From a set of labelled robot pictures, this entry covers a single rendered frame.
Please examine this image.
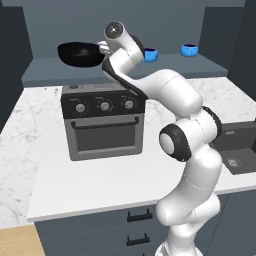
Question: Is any black oven door handle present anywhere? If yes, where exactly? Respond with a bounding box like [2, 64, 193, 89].
[70, 116, 141, 131]

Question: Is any grey-blue base cupboard door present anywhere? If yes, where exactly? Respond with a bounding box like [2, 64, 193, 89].
[199, 189, 256, 256]

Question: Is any dark grey sink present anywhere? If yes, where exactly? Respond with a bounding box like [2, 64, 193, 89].
[210, 120, 256, 176]

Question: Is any blue round cup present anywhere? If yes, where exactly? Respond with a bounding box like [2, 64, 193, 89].
[143, 47, 159, 63]
[180, 43, 199, 58]

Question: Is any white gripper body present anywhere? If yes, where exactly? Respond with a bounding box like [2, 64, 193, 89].
[97, 41, 114, 57]

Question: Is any dark cabinet door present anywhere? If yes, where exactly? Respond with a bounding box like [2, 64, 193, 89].
[198, 0, 256, 93]
[0, 4, 34, 133]

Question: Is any black bowl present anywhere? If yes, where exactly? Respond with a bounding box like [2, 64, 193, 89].
[57, 41, 105, 69]

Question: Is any grey toaster oven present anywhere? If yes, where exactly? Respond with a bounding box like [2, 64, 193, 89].
[60, 82, 147, 162]

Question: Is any grey oven knob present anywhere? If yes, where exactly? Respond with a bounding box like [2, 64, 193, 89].
[75, 102, 87, 114]
[123, 99, 135, 110]
[99, 101, 111, 112]

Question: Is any grey-blue drawer front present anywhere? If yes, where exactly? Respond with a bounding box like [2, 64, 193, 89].
[39, 229, 171, 256]
[34, 202, 168, 240]

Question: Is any grey-blue open cabinet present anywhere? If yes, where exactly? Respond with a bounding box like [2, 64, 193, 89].
[21, 0, 247, 88]

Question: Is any toaster oven door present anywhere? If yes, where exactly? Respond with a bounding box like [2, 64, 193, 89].
[64, 113, 145, 162]

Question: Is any black drawer handle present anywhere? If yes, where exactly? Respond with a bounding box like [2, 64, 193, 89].
[126, 208, 154, 223]
[126, 233, 151, 247]

